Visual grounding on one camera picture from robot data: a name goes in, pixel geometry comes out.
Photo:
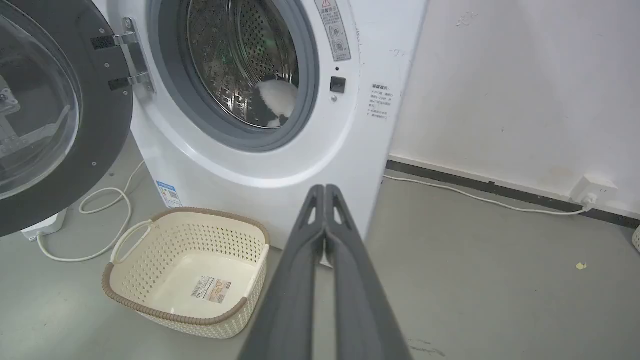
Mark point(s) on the white power strip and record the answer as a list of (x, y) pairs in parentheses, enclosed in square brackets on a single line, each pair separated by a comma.
[(46, 225)]

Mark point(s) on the cream perforated laundry basket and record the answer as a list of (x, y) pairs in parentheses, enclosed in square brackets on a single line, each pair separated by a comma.
[(187, 272), (636, 238)]

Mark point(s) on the white front-load washing machine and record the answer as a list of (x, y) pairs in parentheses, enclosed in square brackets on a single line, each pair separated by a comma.
[(280, 165)]

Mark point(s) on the white wall socket plug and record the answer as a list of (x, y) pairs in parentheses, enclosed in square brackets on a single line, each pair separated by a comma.
[(592, 192)]

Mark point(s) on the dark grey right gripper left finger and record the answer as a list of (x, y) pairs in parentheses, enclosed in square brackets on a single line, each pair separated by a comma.
[(290, 300)]

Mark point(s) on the white cloth inside drum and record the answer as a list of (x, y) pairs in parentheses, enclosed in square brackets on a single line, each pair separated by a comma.
[(274, 102)]

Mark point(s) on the black round washer door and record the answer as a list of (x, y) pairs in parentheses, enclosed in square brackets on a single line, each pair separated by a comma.
[(55, 115)]

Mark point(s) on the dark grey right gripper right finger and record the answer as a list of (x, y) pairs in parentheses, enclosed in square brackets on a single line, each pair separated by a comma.
[(362, 300)]

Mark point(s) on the small yellow paper scrap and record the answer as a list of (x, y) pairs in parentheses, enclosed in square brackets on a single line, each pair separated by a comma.
[(581, 266)]

